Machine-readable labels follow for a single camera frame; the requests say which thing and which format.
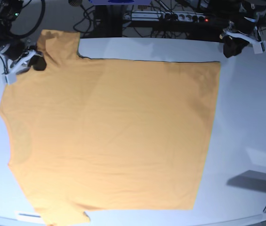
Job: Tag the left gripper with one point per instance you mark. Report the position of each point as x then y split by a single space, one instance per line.
243 25

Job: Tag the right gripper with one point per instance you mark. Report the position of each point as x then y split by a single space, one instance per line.
15 49

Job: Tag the orange yellow T-shirt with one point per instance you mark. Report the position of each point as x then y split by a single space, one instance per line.
108 134

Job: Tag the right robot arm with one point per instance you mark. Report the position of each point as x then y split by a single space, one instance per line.
9 12

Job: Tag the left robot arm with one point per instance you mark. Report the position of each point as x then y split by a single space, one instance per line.
254 9

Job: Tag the white power strip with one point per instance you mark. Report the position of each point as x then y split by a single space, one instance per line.
177 16

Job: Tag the white label strip on table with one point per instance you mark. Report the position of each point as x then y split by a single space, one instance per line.
27 216

